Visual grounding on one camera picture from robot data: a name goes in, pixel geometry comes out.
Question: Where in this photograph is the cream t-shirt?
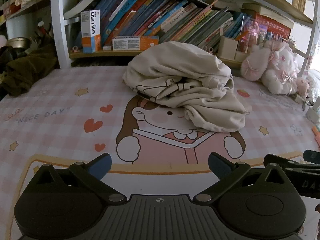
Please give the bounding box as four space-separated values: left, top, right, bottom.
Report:
122 42 253 132

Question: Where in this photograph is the white and orange tall box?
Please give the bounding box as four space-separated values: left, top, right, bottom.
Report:
80 10 102 54

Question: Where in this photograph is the white frame bookshelf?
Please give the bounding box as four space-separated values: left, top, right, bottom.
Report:
50 0 318 68

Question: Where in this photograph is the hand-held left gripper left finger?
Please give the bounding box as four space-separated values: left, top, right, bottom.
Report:
33 153 126 203

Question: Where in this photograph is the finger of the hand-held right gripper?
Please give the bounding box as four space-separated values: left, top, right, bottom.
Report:
264 154 320 172
304 150 320 165

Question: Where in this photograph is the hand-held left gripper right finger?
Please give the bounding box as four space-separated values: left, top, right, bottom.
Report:
194 152 290 203

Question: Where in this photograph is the beige pen holder box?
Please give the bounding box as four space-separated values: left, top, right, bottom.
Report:
217 35 239 59

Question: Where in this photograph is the metal bowl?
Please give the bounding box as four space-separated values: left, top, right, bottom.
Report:
6 37 32 48

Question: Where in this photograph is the orange and white flat box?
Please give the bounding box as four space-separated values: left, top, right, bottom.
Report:
112 35 159 51

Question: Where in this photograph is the red box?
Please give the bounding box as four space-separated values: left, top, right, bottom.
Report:
255 14 292 40

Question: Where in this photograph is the orange highlighter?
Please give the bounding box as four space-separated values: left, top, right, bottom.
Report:
311 126 320 148

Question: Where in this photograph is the dark brown cloth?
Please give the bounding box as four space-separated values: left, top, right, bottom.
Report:
0 40 59 97

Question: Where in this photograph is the pink and white plush toy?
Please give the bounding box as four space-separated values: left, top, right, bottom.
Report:
240 41 310 98

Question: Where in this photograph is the row of colourful books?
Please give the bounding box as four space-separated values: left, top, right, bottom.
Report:
64 0 253 50

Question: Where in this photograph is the white carton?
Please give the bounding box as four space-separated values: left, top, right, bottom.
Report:
306 105 320 123

